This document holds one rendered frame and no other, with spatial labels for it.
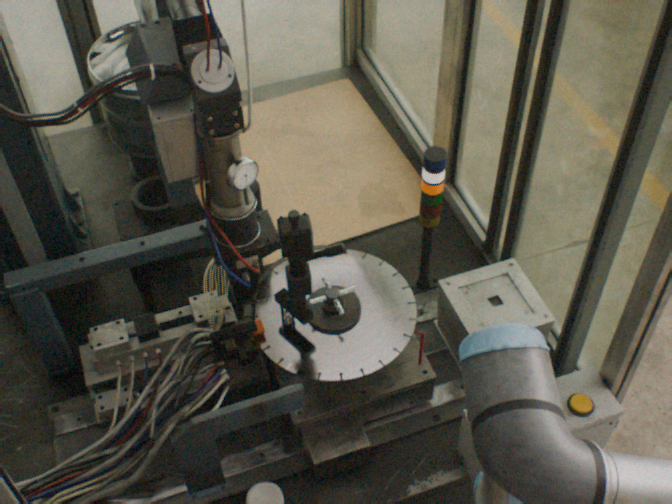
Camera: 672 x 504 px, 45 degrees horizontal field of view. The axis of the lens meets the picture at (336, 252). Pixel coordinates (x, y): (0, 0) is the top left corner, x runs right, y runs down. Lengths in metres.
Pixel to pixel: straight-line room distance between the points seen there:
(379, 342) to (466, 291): 0.26
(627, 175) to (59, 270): 1.05
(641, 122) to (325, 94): 1.33
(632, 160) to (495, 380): 0.46
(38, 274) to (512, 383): 0.99
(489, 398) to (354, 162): 1.29
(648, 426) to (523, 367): 1.70
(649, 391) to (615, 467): 1.75
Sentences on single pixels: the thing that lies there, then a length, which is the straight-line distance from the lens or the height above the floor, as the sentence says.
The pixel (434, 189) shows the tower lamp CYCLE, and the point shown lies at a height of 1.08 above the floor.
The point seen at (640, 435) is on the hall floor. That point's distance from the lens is 2.71.
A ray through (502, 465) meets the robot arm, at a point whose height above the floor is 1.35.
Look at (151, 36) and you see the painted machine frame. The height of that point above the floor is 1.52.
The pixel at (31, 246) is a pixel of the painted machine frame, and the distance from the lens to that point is 1.97.
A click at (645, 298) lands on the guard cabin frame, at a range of 1.46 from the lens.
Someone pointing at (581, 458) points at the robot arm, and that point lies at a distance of 1.03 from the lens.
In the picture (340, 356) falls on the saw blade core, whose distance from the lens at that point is 1.57.
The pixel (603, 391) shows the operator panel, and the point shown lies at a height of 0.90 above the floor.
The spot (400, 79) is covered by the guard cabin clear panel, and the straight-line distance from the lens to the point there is 2.31.
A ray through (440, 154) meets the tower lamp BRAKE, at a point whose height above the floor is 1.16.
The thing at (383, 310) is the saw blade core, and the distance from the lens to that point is 1.63.
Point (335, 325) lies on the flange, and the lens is 1.60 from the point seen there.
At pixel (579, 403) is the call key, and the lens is 1.62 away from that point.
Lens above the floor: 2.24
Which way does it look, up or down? 48 degrees down
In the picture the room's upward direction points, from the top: 2 degrees counter-clockwise
